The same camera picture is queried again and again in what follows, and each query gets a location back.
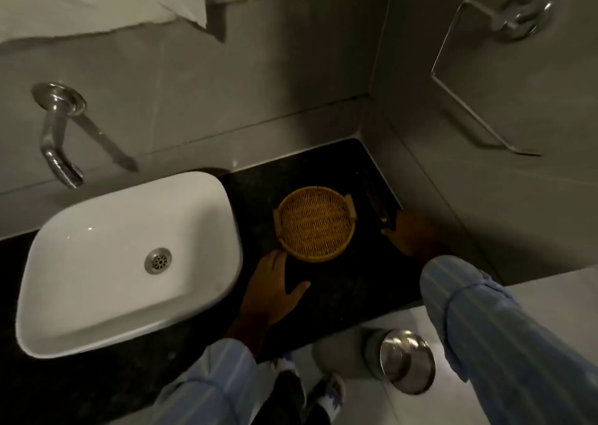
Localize round wicker basket tray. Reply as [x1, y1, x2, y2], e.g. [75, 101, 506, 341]
[273, 186, 358, 264]

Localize person's right forearm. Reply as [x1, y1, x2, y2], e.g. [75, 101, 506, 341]
[419, 255, 598, 425]

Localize person's dark trouser legs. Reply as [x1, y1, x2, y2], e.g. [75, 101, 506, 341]
[251, 372, 330, 425]

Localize chrome sink drain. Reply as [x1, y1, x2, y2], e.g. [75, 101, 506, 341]
[144, 247, 172, 275]

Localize chrome towel ring holder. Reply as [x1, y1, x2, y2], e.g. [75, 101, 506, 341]
[431, 0, 555, 157]

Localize person's left hand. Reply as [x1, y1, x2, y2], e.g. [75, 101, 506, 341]
[238, 250, 312, 329]

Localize person's right hand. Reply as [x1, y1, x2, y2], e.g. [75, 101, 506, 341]
[381, 209, 445, 265]

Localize white ceramic sink basin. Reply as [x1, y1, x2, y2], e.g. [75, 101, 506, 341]
[15, 171, 244, 359]

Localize white patterned slipper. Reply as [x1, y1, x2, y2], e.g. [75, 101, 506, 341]
[306, 373, 347, 424]
[273, 352, 307, 408]

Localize person's left forearm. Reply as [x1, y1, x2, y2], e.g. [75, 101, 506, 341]
[149, 317, 262, 425]

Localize steel lidded trash bin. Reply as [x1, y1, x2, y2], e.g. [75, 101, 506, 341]
[364, 329, 436, 396]

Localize chrome wall faucet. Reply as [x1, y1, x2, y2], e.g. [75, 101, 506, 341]
[31, 82, 88, 190]

